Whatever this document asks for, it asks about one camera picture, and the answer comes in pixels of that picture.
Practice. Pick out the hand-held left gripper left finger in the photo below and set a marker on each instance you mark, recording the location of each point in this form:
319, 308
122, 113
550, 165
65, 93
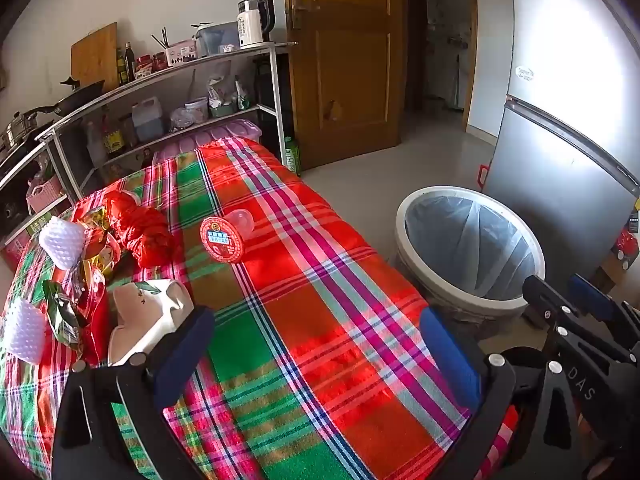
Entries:
185, 355

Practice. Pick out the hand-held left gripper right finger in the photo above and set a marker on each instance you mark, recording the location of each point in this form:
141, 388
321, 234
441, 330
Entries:
447, 355

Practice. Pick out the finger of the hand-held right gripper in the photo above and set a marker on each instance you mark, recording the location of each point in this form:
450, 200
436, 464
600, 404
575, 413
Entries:
542, 302
592, 297

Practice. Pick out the beige paper packet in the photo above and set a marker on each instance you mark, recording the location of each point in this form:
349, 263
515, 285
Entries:
145, 320

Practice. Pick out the white round trash bin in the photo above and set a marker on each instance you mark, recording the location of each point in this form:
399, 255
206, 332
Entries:
430, 285

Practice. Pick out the translucent bin liner bag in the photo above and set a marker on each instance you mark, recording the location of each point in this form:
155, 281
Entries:
465, 240

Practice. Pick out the red-lidded clear plastic cup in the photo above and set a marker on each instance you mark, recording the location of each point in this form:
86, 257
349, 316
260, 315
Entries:
225, 240

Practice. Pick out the red plastic bag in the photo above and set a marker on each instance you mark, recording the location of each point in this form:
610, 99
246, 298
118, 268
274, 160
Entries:
145, 232

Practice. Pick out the green foil wrapper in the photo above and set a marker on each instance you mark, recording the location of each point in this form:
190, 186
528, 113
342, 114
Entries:
62, 312

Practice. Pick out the yellow gold snack wrapper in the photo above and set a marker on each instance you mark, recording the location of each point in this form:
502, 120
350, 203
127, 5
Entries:
97, 225

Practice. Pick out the white foam fruit net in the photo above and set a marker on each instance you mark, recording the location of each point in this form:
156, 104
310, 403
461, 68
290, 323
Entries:
62, 242
22, 332

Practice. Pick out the brown cardboard box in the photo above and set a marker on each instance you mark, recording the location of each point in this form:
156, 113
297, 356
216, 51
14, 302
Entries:
607, 272

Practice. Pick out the red package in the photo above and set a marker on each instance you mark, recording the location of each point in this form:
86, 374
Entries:
627, 247

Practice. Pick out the plaid red green blanket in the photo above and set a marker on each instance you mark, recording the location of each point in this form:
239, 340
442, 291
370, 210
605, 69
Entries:
320, 310

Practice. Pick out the silver refrigerator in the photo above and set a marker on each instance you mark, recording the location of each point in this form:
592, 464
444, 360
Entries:
560, 160

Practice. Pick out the red plastic container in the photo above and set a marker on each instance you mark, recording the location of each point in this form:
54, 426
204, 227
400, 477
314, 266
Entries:
489, 166

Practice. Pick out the green carton box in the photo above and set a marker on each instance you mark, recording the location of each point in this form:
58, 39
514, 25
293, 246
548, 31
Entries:
35, 225

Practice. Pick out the pink woven basket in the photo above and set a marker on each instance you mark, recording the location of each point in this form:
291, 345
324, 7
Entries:
45, 197

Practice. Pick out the green plastic bottle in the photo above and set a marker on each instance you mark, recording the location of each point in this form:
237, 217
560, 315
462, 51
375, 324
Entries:
292, 157

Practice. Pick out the pink lidded storage box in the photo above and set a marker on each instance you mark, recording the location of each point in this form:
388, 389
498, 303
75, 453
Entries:
220, 132

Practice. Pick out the yellow label sauce bottle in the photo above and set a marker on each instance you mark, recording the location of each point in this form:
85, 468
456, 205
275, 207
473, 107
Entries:
113, 141

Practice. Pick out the white plastic bottle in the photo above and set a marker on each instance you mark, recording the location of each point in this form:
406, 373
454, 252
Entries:
94, 145

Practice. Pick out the clear plastic bag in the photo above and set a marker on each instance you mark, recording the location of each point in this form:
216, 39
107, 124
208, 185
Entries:
179, 120

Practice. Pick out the white plastic jug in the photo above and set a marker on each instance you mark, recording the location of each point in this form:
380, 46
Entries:
148, 122

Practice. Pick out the white plastic tub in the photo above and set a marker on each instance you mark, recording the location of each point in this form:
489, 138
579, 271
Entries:
196, 110

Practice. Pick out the green bowl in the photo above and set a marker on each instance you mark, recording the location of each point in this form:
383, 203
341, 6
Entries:
222, 110

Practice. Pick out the crumpled food bag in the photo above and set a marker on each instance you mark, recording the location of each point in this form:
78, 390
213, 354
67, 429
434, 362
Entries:
220, 91

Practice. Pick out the green food packet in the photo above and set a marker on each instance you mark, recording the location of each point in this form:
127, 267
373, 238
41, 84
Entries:
243, 94

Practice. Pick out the white metal shelf rack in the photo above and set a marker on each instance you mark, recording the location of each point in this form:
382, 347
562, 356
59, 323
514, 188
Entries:
274, 95

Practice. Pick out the steel cooking pot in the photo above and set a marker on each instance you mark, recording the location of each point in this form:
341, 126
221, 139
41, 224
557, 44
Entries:
20, 130

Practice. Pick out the black frying pan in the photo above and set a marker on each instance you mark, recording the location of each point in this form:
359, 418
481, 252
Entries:
82, 92

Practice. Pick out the red sauce jar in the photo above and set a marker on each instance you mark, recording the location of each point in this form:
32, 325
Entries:
160, 61
144, 66

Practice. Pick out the green glass oil bottle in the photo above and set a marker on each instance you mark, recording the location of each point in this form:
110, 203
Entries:
120, 70

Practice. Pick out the dark glass sauce bottle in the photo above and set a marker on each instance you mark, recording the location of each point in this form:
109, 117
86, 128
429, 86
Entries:
129, 65

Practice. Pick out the pink utensil holder box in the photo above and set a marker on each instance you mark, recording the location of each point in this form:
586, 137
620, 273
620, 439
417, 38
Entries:
181, 54

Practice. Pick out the brown wooden door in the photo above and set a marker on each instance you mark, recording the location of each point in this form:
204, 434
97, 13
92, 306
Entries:
345, 60

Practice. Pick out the wooden cutting board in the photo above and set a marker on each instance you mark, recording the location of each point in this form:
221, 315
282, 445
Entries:
95, 55

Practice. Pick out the dark chopsticks bundle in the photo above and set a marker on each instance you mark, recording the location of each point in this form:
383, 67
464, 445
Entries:
162, 40

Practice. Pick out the clear lidded storage container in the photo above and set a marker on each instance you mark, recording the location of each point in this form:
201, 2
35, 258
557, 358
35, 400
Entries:
215, 40

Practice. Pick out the white electric kettle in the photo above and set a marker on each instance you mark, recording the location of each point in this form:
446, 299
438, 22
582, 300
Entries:
250, 25

